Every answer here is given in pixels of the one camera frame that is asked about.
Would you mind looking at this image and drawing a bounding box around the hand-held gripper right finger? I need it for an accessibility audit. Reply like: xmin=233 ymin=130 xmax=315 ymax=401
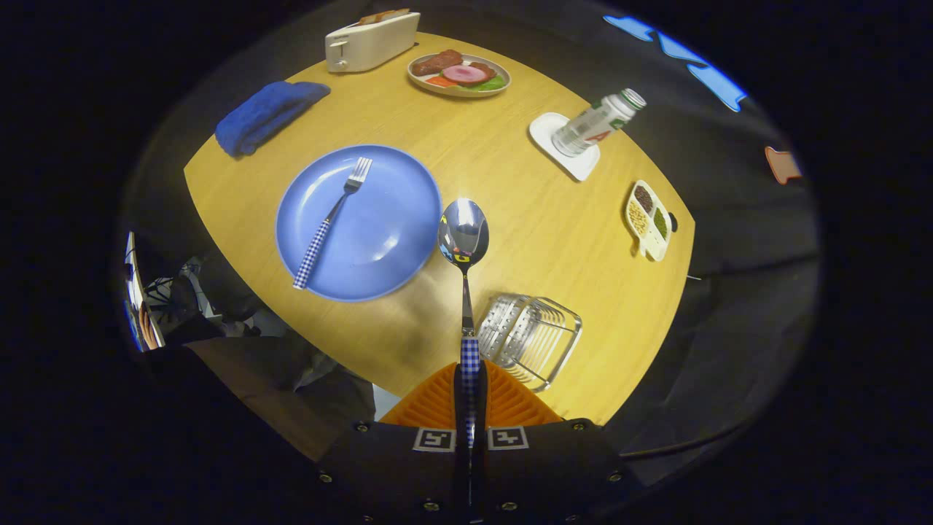
xmin=470 ymin=359 xmax=635 ymax=525

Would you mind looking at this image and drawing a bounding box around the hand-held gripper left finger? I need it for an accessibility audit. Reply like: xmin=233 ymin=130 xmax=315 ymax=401
xmin=315 ymin=361 xmax=471 ymax=525

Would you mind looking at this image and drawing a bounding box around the fork with blue checkered handle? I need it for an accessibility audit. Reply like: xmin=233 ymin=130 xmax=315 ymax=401
xmin=293 ymin=157 xmax=373 ymax=291

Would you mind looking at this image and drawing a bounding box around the spoon with blue checkered handle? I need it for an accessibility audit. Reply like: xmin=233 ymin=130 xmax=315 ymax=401
xmin=437 ymin=198 xmax=491 ymax=449

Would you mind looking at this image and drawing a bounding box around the person's leg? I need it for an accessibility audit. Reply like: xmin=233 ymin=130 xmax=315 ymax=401
xmin=186 ymin=337 xmax=376 ymax=462

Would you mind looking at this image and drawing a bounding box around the blue round plate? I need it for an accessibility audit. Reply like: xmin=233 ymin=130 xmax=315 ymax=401
xmin=275 ymin=144 xmax=443 ymax=303

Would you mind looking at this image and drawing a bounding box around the white divided tray of beans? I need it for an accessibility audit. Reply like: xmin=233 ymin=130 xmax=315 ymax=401
xmin=625 ymin=180 xmax=673 ymax=262

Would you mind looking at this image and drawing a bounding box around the white flat panel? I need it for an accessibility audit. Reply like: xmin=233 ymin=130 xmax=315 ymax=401
xmin=122 ymin=231 xmax=167 ymax=352

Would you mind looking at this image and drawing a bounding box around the white square coaster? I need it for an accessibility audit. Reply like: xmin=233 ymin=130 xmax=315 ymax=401
xmin=528 ymin=112 xmax=601 ymax=182

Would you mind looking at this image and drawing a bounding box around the white green drink bottle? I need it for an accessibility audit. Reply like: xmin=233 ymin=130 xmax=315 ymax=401
xmin=552 ymin=88 xmax=647 ymax=158

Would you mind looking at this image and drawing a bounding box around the blue folded cloth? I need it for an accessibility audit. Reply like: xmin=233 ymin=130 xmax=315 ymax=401
xmin=214 ymin=81 xmax=332 ymax=158

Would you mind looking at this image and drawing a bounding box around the grey food plate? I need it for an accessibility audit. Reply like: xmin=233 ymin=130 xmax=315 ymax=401
xmin=407 ymin=51 xmax=512 ymax=98

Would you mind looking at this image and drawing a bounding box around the brown meat slice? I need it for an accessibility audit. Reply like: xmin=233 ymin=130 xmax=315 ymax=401
xmin=412 ymin=50 xmax=464 ymax=77

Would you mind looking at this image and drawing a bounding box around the white toaster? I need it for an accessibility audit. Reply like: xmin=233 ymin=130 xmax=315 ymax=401
xmin=325 ymin=11 xmax=421 ymax=74

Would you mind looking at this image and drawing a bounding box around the metal wire basket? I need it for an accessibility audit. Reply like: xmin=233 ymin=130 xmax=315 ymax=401
xmin=477 ymin=293 xmax=583 ymax=394

